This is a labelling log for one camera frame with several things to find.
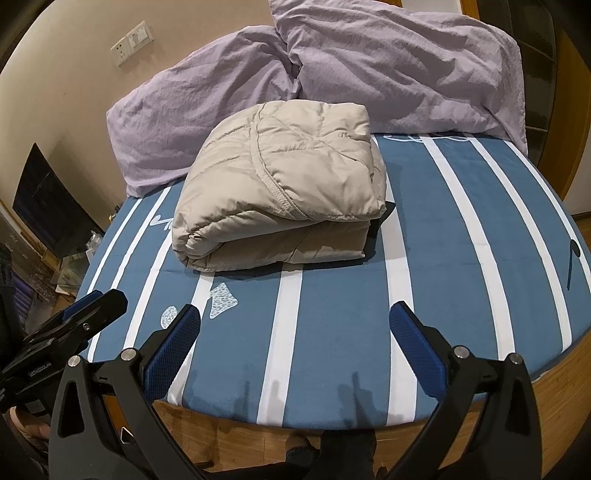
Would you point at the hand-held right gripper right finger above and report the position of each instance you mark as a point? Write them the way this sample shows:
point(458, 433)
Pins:
point(415, 350)

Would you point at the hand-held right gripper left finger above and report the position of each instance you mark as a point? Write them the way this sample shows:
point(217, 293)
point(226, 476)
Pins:
point(171, 353)

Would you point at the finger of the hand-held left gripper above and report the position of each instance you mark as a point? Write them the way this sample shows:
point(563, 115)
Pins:
point(99, 309)

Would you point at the beige puffer jacket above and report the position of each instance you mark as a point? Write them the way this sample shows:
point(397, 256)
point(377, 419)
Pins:
point(277, 194)

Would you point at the person's left hand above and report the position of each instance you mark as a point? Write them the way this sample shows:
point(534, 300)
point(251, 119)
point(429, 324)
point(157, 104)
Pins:
point(30, 424)

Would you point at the blue striped bed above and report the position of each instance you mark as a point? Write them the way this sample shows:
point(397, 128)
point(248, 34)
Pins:
point(351, 332)

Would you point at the cluttered wooden cabinet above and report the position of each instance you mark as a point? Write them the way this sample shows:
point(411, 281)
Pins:
point(32, 277)

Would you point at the black flat screen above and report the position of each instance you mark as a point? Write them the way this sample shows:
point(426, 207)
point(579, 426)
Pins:
point(55, 203)

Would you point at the person's dark trouser leg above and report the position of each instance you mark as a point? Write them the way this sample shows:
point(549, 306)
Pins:
point(341, 454)

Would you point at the white wall socket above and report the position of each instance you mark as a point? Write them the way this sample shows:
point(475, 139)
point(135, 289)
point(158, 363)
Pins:
point(121, 52)

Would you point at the white wall switch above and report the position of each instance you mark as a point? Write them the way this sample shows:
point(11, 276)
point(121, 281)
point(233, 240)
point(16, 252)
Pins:
point(140, 37)

